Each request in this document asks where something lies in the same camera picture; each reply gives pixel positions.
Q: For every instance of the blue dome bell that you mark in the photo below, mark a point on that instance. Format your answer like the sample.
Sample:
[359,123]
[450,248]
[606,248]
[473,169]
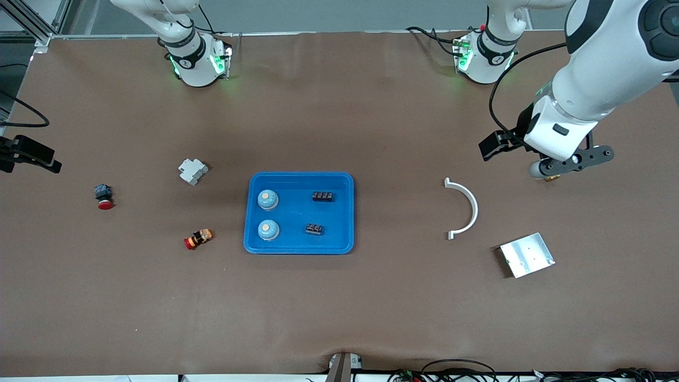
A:
[268,200]
[268,231]

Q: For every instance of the red button black block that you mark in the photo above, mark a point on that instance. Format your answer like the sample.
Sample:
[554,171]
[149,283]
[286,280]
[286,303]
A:
[104,195]

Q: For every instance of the black capacitor block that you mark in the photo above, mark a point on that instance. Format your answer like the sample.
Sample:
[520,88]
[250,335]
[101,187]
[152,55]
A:
[322,197]
[314,229]

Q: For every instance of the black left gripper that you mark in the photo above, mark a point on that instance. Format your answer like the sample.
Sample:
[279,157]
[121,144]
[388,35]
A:
[513,136]

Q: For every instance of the aluminium metal plate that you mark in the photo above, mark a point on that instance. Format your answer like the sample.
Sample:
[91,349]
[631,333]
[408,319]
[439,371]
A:
[528,255]

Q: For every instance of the blue plastic tray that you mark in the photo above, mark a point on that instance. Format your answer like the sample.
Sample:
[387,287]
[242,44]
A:
[292,213]

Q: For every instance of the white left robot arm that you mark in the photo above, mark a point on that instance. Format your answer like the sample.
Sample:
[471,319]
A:
[599,79]

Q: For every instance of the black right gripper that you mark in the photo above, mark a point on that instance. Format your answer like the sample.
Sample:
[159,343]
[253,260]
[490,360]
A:
[24,149]

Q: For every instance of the aluminium frame profile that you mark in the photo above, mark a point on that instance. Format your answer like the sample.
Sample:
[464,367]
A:
[42,38]

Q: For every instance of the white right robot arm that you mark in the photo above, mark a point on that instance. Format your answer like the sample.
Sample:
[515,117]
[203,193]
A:
[193,63]

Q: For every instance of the white grey plastic clip part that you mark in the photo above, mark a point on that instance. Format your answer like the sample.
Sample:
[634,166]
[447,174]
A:
[192,172]

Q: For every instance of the red yellow push button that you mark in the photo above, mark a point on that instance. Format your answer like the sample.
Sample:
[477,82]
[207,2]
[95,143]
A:
[199,239]

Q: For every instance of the grey metal table clamp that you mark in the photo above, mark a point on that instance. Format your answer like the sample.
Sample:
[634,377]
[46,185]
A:
[339,369]

